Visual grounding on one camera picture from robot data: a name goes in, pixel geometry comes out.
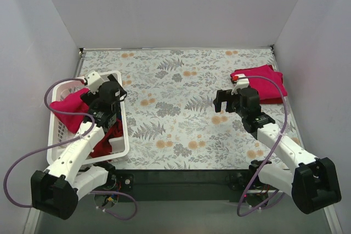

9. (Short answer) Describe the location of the dark red t shirt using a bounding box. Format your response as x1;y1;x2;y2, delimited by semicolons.
260;97;284;105
89;117;124;161

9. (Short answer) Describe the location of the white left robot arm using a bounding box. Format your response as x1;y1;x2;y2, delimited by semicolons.
31;75;129;220

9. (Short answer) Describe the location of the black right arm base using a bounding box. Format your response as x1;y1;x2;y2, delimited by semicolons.
229;159;278;207

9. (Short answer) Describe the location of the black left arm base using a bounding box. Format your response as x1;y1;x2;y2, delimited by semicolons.
93;162;133;208

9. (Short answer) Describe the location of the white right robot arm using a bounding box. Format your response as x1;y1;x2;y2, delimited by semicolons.
213;87;342;214

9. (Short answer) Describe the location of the folded pink t shirt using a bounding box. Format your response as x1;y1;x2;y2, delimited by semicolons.
230;65;287;99

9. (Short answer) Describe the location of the folded dark red t shirt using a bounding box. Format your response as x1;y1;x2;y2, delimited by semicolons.
260;97;284;105

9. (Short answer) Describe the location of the crumpled pink t shirt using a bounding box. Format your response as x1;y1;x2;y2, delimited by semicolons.
49;88;89;133

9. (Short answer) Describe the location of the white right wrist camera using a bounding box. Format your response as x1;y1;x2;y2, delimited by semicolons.
231;74;250;95

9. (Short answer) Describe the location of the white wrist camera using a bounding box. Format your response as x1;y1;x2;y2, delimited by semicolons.
231;74;250;95
84;71;104;94

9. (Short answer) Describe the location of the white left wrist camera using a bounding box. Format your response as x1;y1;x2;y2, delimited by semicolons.
84;71;104;94

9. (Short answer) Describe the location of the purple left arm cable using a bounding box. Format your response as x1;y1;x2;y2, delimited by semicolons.
3;77;138;220

